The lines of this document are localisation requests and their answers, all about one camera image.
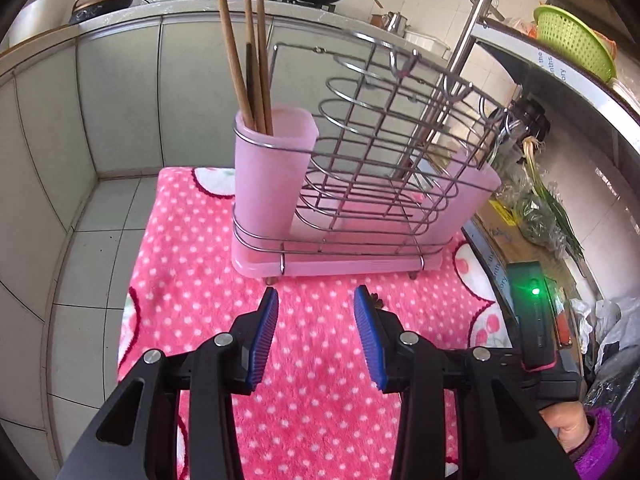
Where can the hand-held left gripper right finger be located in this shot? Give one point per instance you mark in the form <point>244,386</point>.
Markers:
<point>370,340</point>

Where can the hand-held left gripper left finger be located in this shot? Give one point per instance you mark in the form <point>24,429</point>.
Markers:
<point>262,340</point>

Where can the pink plastic utensil cup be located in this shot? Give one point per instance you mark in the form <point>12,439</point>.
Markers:
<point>265,185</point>
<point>475,195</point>

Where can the brown wooden chopstick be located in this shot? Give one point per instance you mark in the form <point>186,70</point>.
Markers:
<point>230,45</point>
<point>263,35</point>
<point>251,35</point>

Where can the person's right forearm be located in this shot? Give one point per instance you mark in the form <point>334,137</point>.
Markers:
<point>600,455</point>

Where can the person's right hand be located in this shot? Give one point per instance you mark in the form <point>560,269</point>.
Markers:
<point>567,427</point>

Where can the pink polka dot blanket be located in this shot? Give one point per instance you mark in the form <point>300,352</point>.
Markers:
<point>320,385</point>

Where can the white plastic bag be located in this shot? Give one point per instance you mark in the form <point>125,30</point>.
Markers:
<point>610,320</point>

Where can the pink plastic drip tray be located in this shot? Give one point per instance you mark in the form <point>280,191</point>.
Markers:
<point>350,265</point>

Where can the brown cardboard sheet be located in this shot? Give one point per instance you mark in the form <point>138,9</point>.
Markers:
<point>505,240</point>

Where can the clear bag of greens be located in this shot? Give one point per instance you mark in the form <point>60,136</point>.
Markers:
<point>535,220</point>

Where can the black plastic bag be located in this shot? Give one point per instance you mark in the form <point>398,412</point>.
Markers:
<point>615,390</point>

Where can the green onion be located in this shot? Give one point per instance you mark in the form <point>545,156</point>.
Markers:
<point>542,190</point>

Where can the black appliance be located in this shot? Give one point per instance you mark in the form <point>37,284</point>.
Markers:
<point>530,115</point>

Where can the green plastic basket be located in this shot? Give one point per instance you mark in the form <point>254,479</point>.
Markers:
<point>575,40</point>

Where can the grey kitchen base cabinet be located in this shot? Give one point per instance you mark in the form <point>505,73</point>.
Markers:
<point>125,85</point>

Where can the white plastic container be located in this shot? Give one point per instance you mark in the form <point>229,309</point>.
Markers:
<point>425,40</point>

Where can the metal storage shelf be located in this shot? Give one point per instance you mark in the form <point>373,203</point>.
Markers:
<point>475,20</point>

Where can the metal kettle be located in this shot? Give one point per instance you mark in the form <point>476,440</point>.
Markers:
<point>397,21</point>

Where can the black round cooker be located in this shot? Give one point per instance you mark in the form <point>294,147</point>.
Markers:
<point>100,7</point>

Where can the white round pot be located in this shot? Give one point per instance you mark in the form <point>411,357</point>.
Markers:
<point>35,20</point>

